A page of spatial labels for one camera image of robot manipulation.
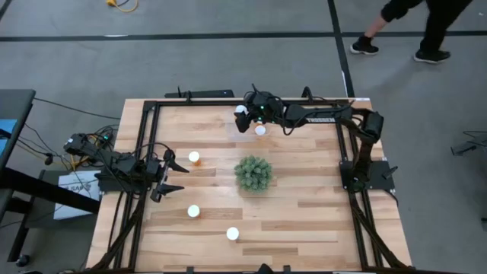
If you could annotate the white printed sheet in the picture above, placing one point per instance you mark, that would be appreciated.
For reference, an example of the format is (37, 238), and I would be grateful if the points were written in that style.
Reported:
(76, 207)

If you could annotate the clear plastic basket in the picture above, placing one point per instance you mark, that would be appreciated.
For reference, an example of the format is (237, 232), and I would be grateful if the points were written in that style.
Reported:
(236, 135)

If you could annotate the artificial succulent in patterned pot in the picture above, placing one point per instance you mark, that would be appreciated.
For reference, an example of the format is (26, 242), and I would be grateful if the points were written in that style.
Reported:
(253, 174)

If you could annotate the amber pill bottle white cap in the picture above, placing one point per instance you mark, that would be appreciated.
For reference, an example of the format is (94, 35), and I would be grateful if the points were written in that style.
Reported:
(194, 156)
(193, 211)
(232, 233)
(259, 122)
(260, 130)
(240, 109)

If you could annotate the black aluminium table frame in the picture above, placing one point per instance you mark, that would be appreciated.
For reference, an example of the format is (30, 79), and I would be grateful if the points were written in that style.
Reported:
(205, 102)

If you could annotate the black box with antennas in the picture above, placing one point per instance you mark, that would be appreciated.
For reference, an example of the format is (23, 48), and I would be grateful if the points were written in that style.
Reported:
(205, 93)

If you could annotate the black caster wheel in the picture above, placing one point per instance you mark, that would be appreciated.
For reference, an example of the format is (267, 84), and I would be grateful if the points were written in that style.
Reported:
(23, 260)

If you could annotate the black table leg frame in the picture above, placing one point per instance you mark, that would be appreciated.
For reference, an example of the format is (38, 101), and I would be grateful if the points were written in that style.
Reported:
(45, 190)

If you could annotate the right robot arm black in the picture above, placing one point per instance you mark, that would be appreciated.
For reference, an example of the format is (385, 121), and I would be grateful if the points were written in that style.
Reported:
(365, 125)

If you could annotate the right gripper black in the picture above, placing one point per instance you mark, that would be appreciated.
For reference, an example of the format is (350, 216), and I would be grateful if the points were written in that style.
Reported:
(268, 108)

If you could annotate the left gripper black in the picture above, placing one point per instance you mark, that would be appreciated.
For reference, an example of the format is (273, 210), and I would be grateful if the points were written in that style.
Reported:
(158, 171)

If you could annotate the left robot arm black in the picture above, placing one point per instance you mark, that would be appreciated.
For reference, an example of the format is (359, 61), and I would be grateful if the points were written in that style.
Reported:
(121, 165)

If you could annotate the blue flat item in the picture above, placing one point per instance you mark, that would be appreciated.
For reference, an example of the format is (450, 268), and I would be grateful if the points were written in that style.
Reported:
(7, 131)

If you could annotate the person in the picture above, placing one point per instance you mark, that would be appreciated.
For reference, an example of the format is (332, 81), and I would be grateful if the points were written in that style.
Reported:
(441, 23)

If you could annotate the black stand base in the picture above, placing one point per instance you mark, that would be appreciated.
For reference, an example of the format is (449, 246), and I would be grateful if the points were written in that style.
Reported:
(462, 149)

